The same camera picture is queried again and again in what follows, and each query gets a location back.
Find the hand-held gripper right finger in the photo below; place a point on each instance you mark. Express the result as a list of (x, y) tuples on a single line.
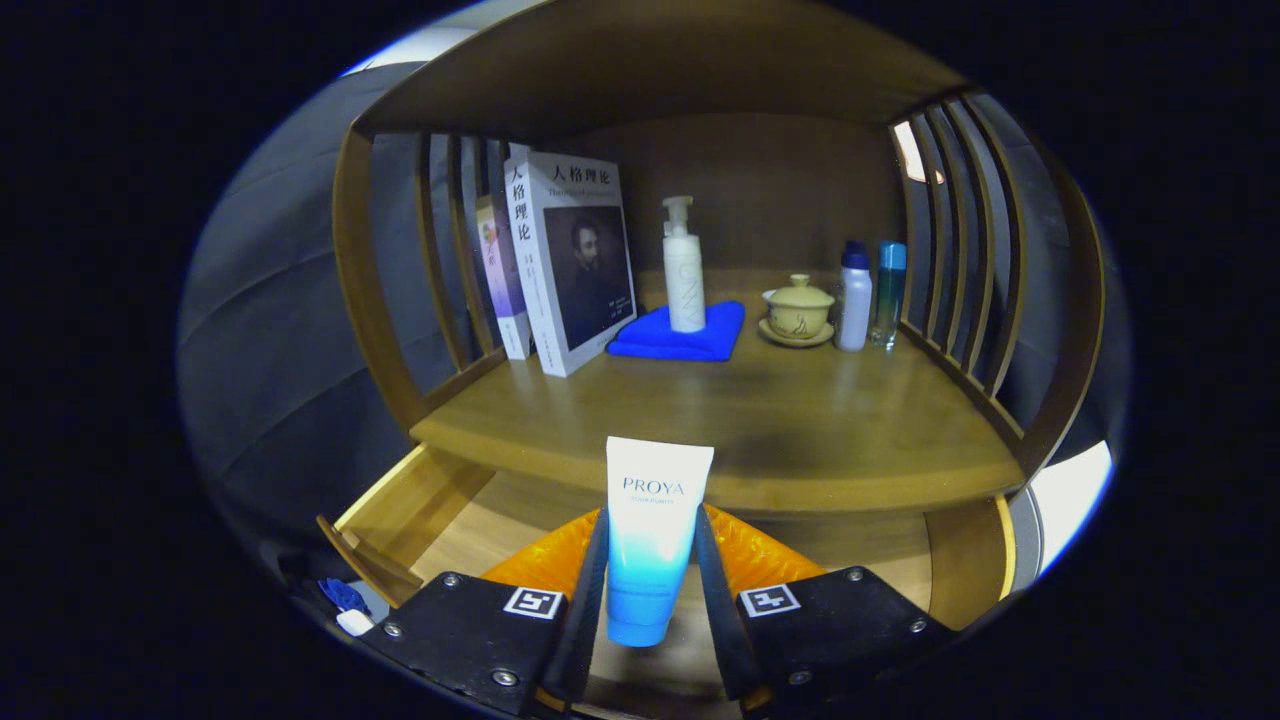
[(718, 620)]

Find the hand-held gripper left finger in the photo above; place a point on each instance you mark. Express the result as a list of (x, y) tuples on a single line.
[(580, 640)]

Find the white blue cosmetic tube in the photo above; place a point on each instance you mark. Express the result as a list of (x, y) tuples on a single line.
[(655, 540)]

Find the wooden drawer with black knob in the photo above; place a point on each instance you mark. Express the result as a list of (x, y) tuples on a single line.
[(470, 540)]

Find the wooden countertop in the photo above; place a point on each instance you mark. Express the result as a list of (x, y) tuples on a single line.
[(800, 420)]

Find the white grey drawer unit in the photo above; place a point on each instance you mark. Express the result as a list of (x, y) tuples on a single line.
[(1070, 490)]

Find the brown wooden cabinet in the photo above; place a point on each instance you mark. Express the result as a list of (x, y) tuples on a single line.
[(760, 190)]

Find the small white object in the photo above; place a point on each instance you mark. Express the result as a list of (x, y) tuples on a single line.
[(355, 623)]

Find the blue crumpled object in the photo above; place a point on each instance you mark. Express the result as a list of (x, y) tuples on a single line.
[(345, 595)]

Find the blue folded cloth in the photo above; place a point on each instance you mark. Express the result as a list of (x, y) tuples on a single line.
[(660, 340)]

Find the yellow saucer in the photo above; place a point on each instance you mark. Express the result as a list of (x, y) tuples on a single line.
[(800, 342)]

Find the yellow lidded teacup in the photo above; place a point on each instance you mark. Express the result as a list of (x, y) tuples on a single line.
[(798, 310)]

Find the white pump bottle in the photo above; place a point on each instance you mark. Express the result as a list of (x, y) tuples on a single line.
[(685, 285)]

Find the white bottle dark blue cap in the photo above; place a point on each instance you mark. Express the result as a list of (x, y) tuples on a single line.
[(853, 300)]

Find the thick white portrait book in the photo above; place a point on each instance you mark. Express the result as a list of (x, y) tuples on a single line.
[(600, 280)]

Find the thin purple book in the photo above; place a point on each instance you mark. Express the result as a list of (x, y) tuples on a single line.
[(500, 280)]

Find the clear bottle teal cap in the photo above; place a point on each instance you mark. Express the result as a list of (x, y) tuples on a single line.
[(888, 290)]

